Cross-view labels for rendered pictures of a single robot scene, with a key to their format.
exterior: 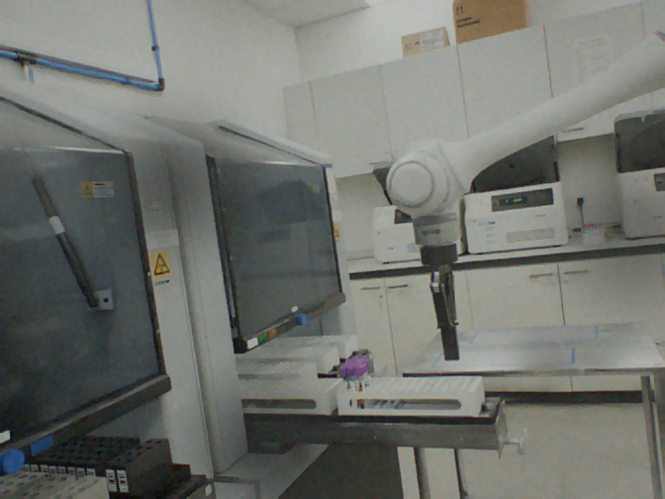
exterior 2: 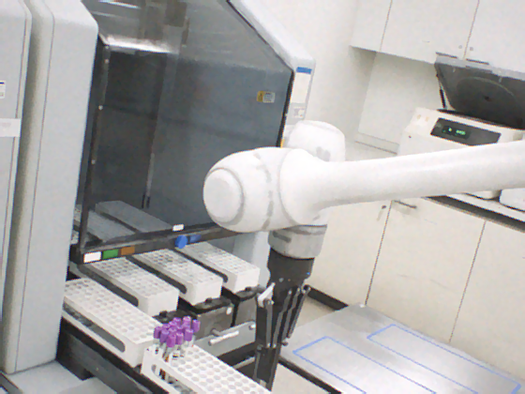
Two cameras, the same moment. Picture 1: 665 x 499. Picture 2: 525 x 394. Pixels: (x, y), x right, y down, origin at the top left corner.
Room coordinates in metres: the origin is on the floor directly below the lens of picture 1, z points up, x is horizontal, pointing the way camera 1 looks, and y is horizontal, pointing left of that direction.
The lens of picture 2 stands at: (0.19, -0.36, 1.48)
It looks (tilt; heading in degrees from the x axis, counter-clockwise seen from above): 14 degrees down; 12
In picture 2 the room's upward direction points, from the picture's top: 12 degrees clockwise
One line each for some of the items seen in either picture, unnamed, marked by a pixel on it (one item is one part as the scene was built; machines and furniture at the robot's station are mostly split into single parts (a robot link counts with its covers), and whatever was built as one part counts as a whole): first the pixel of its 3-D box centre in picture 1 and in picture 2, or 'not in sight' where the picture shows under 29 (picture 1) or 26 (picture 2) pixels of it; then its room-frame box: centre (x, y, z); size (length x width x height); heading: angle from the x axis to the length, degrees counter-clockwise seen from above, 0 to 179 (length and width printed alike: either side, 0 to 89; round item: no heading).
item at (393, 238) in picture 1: (424, 207); (476, 126); (3.83, -0.63, 1.22); 0.62 x 0.56 x 0.64; 155
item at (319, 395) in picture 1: (279, 398); (107, 321); (1.34, 0.17, 0.83); 0.30 x 0.10 x 0.06; 66
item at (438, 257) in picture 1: (440, 266); (287, 276); (1.17, -0.21, 1.11); 0.08 x 0.07 x 0.09; 156
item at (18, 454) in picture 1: (11, 461); not in sight; (0.74, 0.45, 0.98); 0.03 x 0.01 x 0.03; 156
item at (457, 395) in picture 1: (410, 398); (214, 392); (1.21, -0.12, 0.83); 0.30 x 0.10 x 0.06; 66
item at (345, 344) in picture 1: (309, 349); (208, 263); (1.81, 0.12, 0.83); 0.30 x 0.10 x 0.06; 66
